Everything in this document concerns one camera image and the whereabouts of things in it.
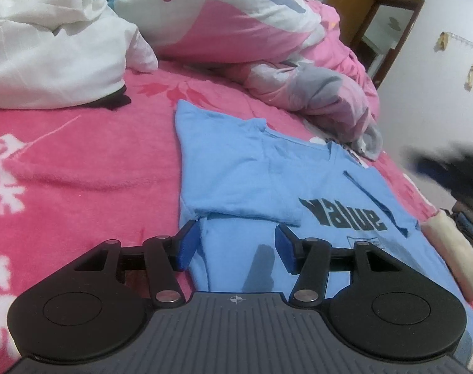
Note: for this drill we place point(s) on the wooden framed mirror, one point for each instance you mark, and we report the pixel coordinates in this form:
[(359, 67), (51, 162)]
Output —
[(376, 30)]

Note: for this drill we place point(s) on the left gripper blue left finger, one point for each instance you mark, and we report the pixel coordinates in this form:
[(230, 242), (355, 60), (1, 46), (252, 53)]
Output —
[(166, 256)]

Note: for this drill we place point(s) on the white crumpled sheet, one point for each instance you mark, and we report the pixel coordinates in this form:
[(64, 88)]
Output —
[(63, 53)]

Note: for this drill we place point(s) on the folded beige garment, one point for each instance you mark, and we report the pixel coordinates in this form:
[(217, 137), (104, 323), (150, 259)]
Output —
[(442, 232)]

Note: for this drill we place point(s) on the pink grey white duvet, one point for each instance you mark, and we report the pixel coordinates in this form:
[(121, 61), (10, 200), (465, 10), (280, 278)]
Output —
[(286, 53)]

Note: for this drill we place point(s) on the black garment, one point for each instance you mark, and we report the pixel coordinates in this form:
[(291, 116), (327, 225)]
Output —
[(113, 101)]

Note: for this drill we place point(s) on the light blue t-shirt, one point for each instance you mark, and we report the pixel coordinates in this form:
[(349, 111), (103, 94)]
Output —
[(241, 179)]

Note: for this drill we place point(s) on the pink floral fleece blanket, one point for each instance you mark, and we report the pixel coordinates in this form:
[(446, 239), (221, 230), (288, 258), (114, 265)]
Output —
[(70, 179)]

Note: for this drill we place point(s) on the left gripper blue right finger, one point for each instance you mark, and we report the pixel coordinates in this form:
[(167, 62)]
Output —
[(309, 259)]

